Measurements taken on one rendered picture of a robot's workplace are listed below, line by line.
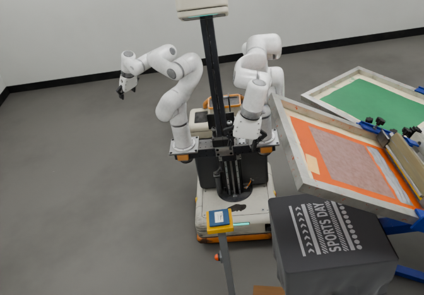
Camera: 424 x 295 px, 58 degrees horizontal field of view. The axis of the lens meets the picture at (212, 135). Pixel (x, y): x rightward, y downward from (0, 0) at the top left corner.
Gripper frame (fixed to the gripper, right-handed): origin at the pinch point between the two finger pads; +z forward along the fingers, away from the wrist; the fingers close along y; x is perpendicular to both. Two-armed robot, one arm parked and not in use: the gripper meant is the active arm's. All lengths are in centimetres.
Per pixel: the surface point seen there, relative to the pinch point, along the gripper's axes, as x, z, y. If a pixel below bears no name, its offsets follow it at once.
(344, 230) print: 4, 39, -57
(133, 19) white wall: -380, 97, 78
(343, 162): 2.8, 0.3, -41.8
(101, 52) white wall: -380, 149, 119
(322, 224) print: -1, 42, -48
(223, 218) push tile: -11, 53, -3
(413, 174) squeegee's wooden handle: 5, 2, -72
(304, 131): -10.7, -3.2, -27.6
